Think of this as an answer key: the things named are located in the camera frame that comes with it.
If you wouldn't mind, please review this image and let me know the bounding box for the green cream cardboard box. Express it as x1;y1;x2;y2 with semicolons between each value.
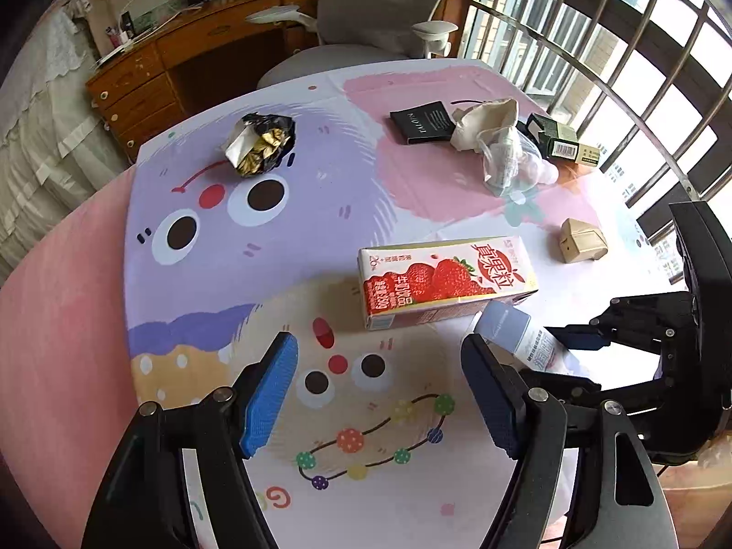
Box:
526;114;601;167

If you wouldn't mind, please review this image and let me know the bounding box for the small tan cardboard box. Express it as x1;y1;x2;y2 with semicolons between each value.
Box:
558;218;608;263

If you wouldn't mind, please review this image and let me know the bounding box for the cartoon printed tablecloth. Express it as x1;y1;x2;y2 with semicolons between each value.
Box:
124;61;669;548

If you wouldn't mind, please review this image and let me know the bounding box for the clear crumpled plastic bag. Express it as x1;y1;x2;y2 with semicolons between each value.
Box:
476;126;558;197

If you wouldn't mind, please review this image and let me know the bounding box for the lace cloth covered furniture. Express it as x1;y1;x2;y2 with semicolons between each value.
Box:
0;0;129;279

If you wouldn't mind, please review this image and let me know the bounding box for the black gold snack bag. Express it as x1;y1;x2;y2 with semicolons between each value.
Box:
222;113;296;177

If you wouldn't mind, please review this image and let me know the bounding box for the metal window security grille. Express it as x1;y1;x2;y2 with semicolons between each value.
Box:
459;0;731;243

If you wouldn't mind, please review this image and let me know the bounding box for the white paper bag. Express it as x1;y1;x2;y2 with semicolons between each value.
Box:
449;98;519;151

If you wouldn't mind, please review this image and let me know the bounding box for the pink bed sheet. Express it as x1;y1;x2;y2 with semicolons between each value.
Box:
1;170;143;548

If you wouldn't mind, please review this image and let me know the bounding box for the small black card box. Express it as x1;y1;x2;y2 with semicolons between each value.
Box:
390;102;455;144

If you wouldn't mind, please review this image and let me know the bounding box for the strawberry milk carton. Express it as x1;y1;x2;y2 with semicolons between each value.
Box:
357;236;538;331

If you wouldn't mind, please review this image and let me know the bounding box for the grey office chair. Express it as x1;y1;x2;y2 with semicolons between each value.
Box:
247;0;458;88

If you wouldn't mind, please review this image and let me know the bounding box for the white blue milk carton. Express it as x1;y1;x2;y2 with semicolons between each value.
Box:
474;300;582;376

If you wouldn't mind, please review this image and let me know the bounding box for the wooden desk with drawers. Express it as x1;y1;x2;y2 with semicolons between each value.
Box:
87;0;318;161

